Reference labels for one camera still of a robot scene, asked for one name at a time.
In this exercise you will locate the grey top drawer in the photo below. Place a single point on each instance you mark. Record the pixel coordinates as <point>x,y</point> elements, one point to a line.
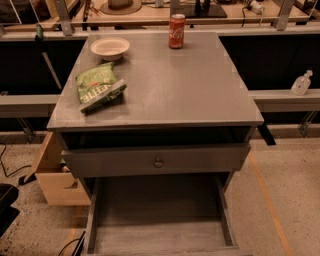
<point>108,162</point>

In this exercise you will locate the grey wooden drawer cabinet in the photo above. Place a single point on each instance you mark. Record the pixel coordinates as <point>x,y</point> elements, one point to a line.
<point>191,96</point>

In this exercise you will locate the open grey middle drawer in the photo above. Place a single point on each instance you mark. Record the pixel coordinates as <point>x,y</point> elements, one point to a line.
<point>164,215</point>

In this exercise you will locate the tan hat on table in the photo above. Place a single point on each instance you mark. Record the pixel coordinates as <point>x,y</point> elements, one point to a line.
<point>121,7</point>

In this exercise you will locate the clear hand sanitizer bottle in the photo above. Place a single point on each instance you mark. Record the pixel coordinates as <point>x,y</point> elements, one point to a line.
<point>302,83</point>

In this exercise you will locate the red coca-cola can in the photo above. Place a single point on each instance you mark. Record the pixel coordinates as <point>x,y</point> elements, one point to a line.
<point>176,31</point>

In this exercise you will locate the round drawer knob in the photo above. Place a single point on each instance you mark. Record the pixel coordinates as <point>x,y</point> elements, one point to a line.
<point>158,163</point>

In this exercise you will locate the light wooden box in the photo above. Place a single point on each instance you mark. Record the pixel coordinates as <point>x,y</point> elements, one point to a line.
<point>56,182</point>

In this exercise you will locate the white paper bowl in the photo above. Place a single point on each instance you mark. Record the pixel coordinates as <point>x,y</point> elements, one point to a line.
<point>110,49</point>

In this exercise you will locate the black object at left edge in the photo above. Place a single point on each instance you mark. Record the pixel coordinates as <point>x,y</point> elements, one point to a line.
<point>8,195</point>

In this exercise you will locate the green kettle chips bag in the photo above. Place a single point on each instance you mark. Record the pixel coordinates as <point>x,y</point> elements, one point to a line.
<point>98,86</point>

